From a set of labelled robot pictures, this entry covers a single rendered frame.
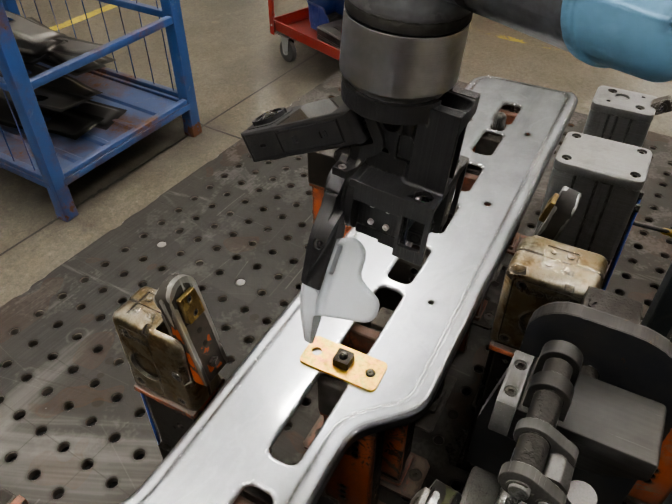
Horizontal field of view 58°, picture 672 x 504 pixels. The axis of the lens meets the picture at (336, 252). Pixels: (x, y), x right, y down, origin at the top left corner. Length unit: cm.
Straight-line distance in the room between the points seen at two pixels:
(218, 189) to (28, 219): 141
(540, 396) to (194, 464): 31
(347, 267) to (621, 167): 40
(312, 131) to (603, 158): 42
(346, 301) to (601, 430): 19
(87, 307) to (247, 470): 67
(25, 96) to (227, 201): 115
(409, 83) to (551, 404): 21
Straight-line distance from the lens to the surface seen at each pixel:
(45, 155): 244
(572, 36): 29
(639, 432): 43
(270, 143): 46
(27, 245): 254
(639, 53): 29
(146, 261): 122
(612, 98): 102
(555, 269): 63
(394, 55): 36
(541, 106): 109
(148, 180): 272
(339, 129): 42
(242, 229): 125
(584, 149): 77
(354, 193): 42
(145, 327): 62
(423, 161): 40
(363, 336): 67
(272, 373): 61
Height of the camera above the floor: 149
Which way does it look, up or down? 42 degrees down
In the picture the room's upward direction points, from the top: straight up
